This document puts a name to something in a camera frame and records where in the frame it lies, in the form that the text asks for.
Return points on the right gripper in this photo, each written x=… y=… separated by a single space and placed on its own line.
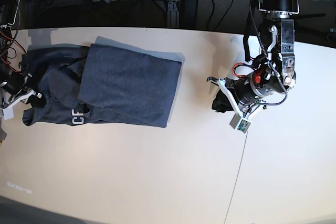
x=15 y=85

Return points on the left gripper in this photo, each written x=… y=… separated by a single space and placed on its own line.
x=245 y=94

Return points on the blue grey T-shirt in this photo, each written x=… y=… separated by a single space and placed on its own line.
x=100 y=84

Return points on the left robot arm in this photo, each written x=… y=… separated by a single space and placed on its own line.
x=269 y=65

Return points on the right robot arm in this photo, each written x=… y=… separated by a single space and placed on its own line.
x=10 y=24

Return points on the black power adapter brick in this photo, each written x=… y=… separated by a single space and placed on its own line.
x=188 y=14

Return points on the aluminium table leg profile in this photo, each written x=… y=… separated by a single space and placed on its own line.
x=173 y=14

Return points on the black tripod stand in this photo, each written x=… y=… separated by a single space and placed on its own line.
x=314 y=19

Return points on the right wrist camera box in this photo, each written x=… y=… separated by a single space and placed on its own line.
x=8 y=113

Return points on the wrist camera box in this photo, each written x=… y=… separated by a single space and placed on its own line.
x=8 y=113
x=240 y=123

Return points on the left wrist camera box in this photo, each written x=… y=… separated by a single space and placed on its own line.
x=240 y=123

